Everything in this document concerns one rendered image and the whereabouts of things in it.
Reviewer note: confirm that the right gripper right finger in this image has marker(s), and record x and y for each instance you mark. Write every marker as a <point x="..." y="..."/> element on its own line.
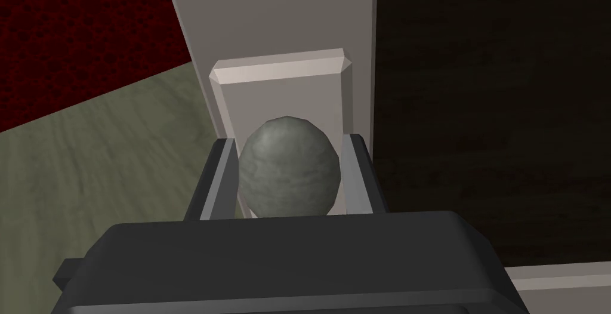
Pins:
<point x="359" y="180"/>

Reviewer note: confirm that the grey round door knob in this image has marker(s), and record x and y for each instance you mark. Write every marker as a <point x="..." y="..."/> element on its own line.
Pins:
<point x="289" y="168"/>

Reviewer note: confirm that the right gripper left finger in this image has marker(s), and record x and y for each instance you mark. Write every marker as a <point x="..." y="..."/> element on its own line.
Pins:
<point x="217" y="185"/>

